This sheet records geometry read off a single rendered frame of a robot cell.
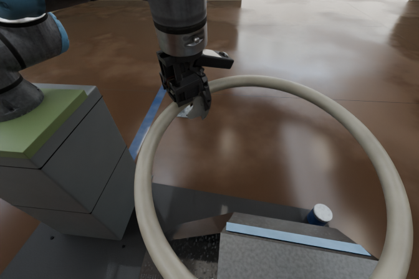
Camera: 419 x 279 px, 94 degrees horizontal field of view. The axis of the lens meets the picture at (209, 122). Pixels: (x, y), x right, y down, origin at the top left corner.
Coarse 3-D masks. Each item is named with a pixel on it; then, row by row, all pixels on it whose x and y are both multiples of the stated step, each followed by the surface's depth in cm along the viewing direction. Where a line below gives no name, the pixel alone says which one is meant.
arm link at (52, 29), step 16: (48, 16) 67; (16, 32) 61; (32, 32) 63; (48, 32) 67; (64, 32) 71; (16, 48) 62; (32, 48) 65; (48, 48) 69; (64, 48) 74; (32, 64) 69
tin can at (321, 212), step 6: (318, 204) 116; (312, 210) 116; (318, 210) 114; (324, 210) 114; (330, 210) 114; (312, 216) 116; (318, 216) 111; (324, 216) 111; (330, 216) 111; (312, 222) 117; (318, 222) 114; (324, 222) 111
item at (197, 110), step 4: (196, 96) 45; (196, 100) 46; (200, 100) 47; (196, 104) 46; (200, 104) 47; (192, 108) 46; (196, 108) 47; (200, 108) 48; (204, 108) 47; (192, 112) 47; (196, 112) 48; (200, 112) 48; (204, 112) 49; (188, 116) 47; (192, 116) 48; (196, 116) 49; (204, 116) 50
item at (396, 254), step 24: (312, 96) 47; (168, 120) 43; (144, 144) 38; (360, 144) 41; (144, 168) 36; (384, 168) 36; (144, 192) 33; (384, 192) 35; (144, 216) 31; (408, 216) 31; (144, 240) 29; (408, 240) 29; (168, 264) 27; (384, 264) 28; (408, 264) 27
